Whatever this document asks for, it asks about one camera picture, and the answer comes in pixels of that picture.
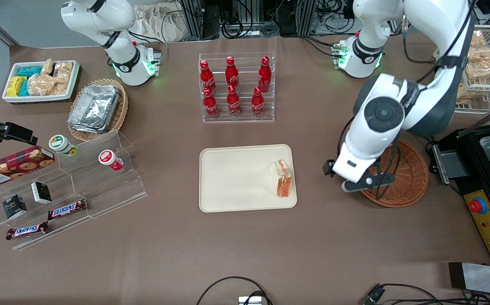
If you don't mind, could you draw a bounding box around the triangular sandwich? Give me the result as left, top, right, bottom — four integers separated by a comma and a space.
270, 159, 293, 199

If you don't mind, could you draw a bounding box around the white rectangular snack tray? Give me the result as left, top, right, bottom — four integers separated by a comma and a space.
2, 60, 82, 105

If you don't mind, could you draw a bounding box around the aluminium foil tray stack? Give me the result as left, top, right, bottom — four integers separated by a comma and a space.
67, 84, 121, 134

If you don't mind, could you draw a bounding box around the round brown wicker basket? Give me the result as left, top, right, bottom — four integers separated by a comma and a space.
357, 136, 430, 208

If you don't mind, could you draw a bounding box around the beige serving tray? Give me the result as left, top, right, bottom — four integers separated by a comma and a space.
199, 144, 298, 213

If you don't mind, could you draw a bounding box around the oval wicker basket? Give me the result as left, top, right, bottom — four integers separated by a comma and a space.
66, 78, 129, 142

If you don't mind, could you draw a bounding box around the red tartan cookie box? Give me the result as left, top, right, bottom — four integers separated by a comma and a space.
0, 146, 56, 189

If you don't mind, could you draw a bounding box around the green lid yoghurt cup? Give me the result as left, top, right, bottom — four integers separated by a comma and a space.
49, 134, 79, 158

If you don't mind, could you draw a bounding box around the yellow snack package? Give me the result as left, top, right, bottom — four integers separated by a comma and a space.
6, 76, 26, 97

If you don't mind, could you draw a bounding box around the small black carton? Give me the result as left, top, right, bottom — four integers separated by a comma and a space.
31, 181, 53, 205
2, 194, 28, 220

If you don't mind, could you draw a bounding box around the large teal snack package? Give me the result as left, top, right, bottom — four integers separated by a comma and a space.
18, 65, 42, 78

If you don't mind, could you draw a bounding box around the clear acrylic stepped riser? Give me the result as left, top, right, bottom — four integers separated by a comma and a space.
56, 129, 149, 219
0, 159, 95, 252

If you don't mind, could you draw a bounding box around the Snickers chocolate bar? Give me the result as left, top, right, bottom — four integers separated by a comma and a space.
47, 199, 88, 221
6, 221, 50, 241

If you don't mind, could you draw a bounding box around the red lid yoghurt cup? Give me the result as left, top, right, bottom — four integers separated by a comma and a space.
98, 149, 124, 172

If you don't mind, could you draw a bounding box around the red Coca-Cola bottle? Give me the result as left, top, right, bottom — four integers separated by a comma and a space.
251, 87, 266, 117
257, 56, 272, 93
225, 56, 240, 90
202, 88, 220, 119
226, 85, 242, 117
199, 60, 217, 94

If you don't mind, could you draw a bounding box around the clear acrylic bottle rack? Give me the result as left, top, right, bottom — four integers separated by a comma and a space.
198, 52, 275, 124

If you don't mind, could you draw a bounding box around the black machine with yellow panel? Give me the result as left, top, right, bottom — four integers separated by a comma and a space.
429, 99, 490, 268

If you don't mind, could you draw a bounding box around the red emergency stop button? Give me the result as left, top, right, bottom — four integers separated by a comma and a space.
468, 197, 488, 216

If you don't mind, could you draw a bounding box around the beige cloth bag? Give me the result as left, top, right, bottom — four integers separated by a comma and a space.
134, 3, 187, 43

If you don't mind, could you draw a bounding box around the grey black flat strip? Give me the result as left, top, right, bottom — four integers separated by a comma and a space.
448, 261, 490, 297

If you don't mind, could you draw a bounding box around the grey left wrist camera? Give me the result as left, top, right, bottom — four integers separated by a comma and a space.
341, 169, 396, 194

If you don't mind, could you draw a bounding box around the black machine power cable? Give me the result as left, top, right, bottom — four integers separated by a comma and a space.
424, 139, 441, 175

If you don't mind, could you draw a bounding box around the black plug with cable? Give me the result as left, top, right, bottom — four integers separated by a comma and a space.
363, 283, 490, 305

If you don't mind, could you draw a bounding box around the black looped cable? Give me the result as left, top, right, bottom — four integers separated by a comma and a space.
196, 276, 273, 305

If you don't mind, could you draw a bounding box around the aluminium frame post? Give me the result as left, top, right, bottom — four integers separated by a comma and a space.
297, 0, 318, 37
177, 0, 205, 41

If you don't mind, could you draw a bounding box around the tangle of black cables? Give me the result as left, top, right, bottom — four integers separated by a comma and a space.
205, 0, 300, 39

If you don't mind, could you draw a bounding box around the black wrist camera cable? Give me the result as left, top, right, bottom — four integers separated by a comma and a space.
372, 0, 478, 200

